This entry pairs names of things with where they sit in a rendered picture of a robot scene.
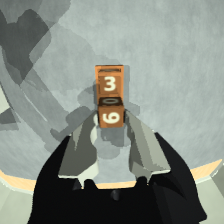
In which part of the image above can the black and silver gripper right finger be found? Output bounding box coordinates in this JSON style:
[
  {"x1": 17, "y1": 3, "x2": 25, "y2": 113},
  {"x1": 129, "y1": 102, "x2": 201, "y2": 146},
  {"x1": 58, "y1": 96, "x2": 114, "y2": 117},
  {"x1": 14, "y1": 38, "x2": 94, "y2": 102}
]
[{"x1": 123, "y1": 109, "x2": 207, "y2": 222}]

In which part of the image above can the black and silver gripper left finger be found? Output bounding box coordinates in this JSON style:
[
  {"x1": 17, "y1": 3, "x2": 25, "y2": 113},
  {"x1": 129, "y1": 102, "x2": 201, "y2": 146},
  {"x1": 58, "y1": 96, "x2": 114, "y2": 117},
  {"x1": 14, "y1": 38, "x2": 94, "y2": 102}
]
[{"x1": 27, "y1": 110, "x2": 99, "y2": 224}]

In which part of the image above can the brown cube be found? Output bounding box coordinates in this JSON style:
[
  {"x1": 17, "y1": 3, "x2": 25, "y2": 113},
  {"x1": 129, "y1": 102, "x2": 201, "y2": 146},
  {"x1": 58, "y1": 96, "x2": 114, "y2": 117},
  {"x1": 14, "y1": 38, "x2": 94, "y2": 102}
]
[
  {"x1": 98, "y1": 69, "x2": 122, "y2": 95},
  {"x1": 97, "y1": 97, "x2": 124, "y2": 128}
]

